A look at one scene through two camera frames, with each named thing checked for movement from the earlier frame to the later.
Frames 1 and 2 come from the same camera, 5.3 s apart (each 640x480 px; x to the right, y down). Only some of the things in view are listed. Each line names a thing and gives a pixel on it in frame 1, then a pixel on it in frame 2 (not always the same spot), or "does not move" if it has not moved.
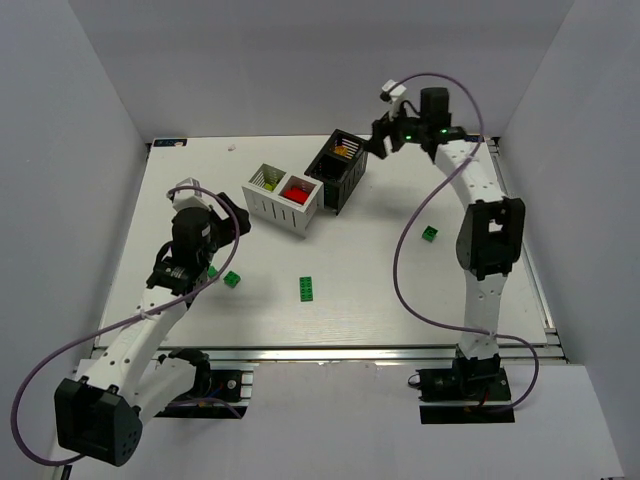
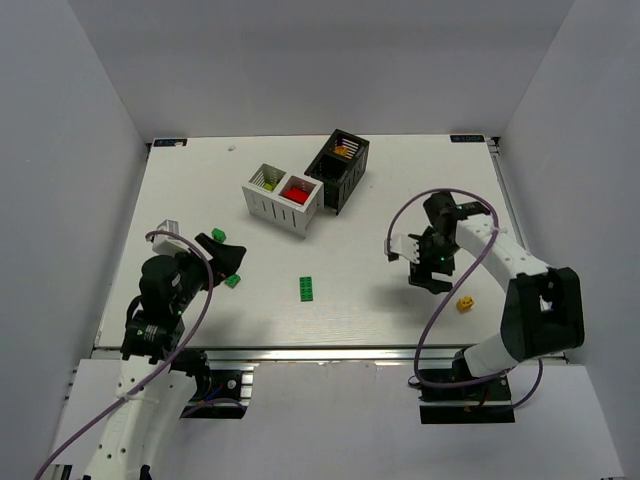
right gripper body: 382,137 -> 431,267
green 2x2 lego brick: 231,278 does not move
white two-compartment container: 283,200 does not move
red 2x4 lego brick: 296,194 does not move
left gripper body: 226,218 -> 201,262
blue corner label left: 170,143 does not move
